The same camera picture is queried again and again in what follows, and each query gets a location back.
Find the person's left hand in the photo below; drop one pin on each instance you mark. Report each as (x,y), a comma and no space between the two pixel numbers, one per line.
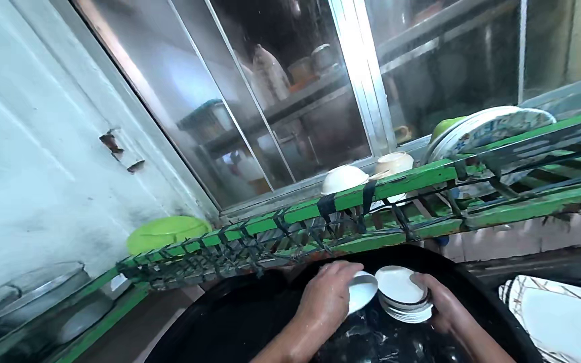
(325,295)

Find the person's right hand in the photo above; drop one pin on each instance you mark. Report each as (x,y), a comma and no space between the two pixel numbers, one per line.
(445,302)

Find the person's right thumb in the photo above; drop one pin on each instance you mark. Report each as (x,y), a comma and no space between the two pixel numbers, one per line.
(425,281)

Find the person's left fingers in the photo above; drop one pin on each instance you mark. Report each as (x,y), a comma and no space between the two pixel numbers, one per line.
(342,267)

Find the person's right fingers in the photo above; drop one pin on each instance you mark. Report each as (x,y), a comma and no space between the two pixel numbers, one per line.
(438,322)

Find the stack of small white dishes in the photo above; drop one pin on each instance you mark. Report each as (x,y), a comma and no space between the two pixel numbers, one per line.
(397,284)

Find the small white bowl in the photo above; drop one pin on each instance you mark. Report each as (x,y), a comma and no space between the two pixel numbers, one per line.
(363,293)

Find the person's right forearm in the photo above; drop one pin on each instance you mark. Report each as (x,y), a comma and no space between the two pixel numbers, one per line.
(482,343)

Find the white dish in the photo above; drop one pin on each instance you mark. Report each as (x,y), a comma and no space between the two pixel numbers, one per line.
(391,201)

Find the round white bowl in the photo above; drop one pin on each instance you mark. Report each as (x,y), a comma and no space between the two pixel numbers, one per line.
(343,180)

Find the green rack with black ties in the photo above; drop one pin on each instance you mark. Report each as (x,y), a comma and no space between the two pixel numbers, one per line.
(424,175)

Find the large black tub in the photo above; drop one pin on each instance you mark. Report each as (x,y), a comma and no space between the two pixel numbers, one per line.
(240,322)

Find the beige bowl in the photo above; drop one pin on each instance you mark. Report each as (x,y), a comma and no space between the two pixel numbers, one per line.
(395,162)

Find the large white plate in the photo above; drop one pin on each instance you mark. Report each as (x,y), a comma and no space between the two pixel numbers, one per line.
(463,132)

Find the light green bowl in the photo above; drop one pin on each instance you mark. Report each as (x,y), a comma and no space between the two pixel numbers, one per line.
(444,126)

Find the white plate with floral pattern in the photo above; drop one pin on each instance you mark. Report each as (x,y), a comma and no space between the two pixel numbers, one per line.
(510,129)

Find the kitchen shelf behind glass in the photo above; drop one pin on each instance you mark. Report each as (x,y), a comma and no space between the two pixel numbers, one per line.
(315,93)

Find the lime green plastic basin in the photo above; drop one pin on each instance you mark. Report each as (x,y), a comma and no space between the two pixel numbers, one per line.
(167,233)

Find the whitish translucent bowl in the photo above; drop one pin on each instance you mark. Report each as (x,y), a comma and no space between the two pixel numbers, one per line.
(82,320)

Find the large metal pot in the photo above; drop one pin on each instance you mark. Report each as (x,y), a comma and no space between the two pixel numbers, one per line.
(53,290)

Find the sliding window with metal frame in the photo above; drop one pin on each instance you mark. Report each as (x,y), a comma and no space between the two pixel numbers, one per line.
(363,65)

